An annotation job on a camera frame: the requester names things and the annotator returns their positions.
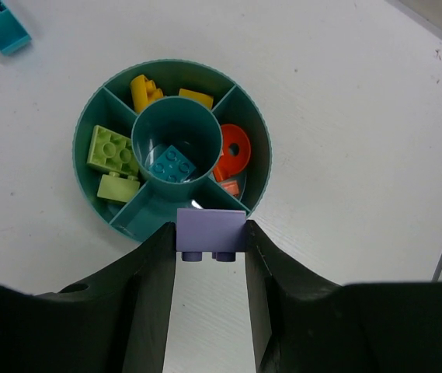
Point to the lime lego in container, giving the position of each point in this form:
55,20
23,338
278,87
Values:
111,152

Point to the lime green lego piece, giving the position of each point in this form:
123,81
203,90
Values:
114,188

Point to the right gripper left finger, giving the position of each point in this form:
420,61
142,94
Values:
115,320

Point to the lavender lego brick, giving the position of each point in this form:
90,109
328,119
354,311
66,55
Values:
220,232

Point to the teal lego block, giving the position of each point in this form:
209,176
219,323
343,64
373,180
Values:
13,36

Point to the orange round lego piece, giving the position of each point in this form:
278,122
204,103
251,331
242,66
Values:
236,152

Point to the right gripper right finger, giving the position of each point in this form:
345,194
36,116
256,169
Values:
302,322

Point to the yellow lego brick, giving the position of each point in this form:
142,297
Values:
202,98

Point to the small orange-yellow lego brick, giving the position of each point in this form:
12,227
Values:
144,92

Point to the small teal lego brick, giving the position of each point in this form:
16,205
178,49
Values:
172,166

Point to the small orange lego piece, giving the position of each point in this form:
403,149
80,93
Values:
231,186

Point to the teal round divided container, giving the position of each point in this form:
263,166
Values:
165,135

